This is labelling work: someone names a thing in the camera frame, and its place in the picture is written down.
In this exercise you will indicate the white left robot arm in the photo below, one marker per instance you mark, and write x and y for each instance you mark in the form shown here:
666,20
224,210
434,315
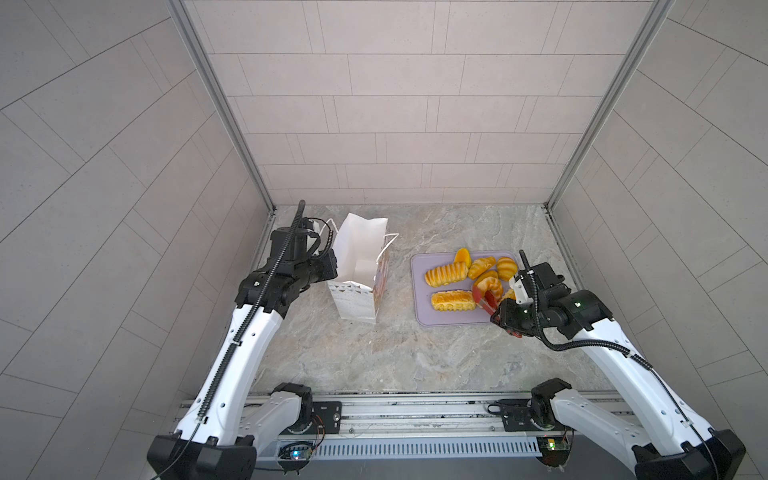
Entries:
207,442

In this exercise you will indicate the aluminium corner post right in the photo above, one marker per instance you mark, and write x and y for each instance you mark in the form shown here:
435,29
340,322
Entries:
647,32

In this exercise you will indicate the right circuit board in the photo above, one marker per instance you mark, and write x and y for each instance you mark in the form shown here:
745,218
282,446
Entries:
555,451

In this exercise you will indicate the ring-shaped braided bread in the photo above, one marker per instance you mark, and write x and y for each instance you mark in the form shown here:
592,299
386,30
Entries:
493,284

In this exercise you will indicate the aluminium corner post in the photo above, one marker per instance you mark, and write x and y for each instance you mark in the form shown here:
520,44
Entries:
192,41
647,32

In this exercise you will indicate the lilac plastic tray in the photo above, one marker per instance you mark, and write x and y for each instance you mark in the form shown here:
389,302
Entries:
464,287

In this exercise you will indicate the left circuit board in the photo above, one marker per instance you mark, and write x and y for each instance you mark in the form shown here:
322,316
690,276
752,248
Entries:
300,451

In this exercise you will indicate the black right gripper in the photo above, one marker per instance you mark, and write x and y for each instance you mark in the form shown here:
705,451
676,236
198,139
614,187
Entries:
502,319

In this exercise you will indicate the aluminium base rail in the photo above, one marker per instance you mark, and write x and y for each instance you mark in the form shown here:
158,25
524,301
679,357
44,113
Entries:
418,426

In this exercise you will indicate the red kitchen tongs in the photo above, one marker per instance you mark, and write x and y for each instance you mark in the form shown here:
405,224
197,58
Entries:
486,300

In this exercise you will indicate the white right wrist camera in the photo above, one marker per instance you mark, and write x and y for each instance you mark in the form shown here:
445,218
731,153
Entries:
524,288

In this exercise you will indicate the aluminium corner post left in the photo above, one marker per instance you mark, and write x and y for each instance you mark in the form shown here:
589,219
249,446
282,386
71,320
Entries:
192,41

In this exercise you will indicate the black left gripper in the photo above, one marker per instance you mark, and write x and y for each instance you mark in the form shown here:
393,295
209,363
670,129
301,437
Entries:
327,264

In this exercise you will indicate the white cartoon paper bag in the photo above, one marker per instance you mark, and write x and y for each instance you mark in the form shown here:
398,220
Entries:
361,247

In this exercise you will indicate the circuit board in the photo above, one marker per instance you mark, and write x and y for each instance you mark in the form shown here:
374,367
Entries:
555,451
300,451

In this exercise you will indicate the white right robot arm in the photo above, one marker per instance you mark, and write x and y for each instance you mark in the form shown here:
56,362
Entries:
670,440

